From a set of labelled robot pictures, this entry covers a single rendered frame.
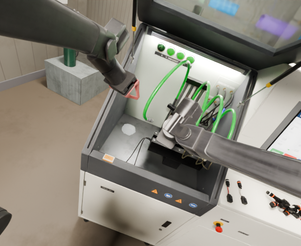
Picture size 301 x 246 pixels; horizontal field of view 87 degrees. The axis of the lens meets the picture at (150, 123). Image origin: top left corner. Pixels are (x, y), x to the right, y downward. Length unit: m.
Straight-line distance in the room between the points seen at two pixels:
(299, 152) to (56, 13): 1.10
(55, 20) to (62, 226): 1.56
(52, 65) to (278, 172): 2.57
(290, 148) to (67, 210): 1.66
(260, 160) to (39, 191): 1.71
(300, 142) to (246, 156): 0.75
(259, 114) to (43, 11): 0.88
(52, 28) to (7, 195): 1.70
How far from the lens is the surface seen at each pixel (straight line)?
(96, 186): 1.03
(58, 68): 2.55
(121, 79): 0.48
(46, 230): 1.69
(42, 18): 0.24
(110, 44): 0.38
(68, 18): 0.27
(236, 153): 0.36
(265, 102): 0.91
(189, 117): 0.44
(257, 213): 1.03
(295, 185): 0.34
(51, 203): 1.75
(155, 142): 0.90
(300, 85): 0.96
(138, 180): 0.83
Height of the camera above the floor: 1.62
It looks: 39 degrees down
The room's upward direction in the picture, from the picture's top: 23 degrees clockwise
